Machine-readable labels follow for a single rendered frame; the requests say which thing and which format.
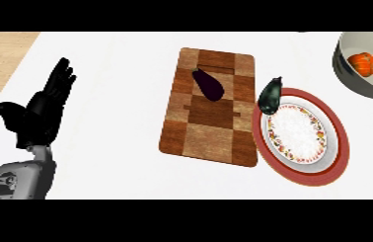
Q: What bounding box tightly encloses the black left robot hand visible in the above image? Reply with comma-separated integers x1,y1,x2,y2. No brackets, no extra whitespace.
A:
0,56,79,150

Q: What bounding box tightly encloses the dark green squash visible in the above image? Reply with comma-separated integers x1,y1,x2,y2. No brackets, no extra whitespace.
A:
257,76,285,116

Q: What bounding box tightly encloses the red-rimmed patterned white plate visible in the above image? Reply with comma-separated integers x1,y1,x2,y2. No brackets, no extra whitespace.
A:
251,87,351,188

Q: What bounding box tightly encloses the grey bowl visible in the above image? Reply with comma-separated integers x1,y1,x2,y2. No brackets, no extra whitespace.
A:
331,32,373,100

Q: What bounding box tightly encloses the brown checkered wooden cutting board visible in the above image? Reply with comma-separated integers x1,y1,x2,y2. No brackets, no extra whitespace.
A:
158,46,260,168

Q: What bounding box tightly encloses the dark purple eggplant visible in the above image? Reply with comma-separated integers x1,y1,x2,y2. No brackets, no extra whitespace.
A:
191,67,226,103

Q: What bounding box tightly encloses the orange pumpkin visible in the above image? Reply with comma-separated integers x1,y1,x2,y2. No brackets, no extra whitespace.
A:
345,51,373,78

